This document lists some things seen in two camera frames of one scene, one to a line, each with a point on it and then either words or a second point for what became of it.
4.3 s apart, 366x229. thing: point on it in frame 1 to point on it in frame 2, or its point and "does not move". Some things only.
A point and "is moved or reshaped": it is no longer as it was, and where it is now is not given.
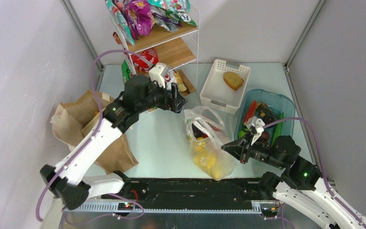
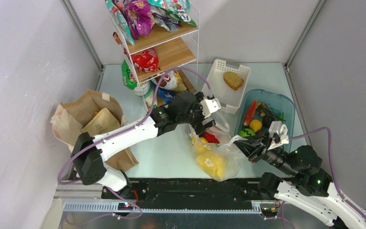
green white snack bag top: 171,14 does not move
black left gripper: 174,101 to 198,126
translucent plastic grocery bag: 211,156 is moved or reshaped
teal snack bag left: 119,20 does not move
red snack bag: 151,55 does not move
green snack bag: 126,71 does not move
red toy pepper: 214,128 to 210,138
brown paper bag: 68,119 does not move
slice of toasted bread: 233,80 does not move
